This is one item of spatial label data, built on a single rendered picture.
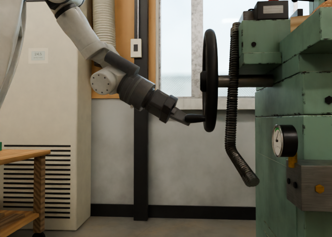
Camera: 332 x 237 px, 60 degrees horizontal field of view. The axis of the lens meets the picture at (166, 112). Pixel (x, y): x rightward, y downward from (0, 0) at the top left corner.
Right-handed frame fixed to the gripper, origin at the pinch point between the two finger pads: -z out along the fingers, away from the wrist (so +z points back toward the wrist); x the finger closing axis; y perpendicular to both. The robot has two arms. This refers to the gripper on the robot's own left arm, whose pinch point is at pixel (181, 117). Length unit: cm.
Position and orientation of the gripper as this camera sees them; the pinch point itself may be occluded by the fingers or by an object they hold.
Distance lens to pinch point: 80.4
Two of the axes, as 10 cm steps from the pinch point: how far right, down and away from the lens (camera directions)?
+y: 5.0, -8.2, 2.9
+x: 0.7, -2.9, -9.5
